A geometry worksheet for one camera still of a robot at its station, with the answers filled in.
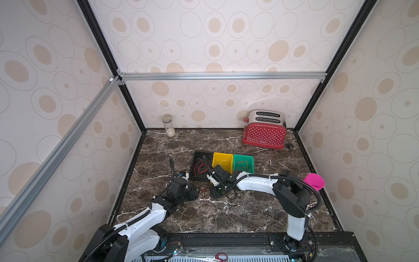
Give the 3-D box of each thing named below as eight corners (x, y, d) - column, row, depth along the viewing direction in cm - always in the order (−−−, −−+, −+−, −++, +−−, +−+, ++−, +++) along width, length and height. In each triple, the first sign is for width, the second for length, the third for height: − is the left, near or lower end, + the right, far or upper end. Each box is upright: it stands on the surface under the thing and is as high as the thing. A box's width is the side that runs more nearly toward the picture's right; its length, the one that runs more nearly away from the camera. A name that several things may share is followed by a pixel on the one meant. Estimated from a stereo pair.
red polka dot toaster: (242, 146, 113) (246, 126, 98) (243, 127, 125) (248, 107, 110) (279, 151, 110) (290, 131, 95) (277, 131, 122) (286, 111, 107)
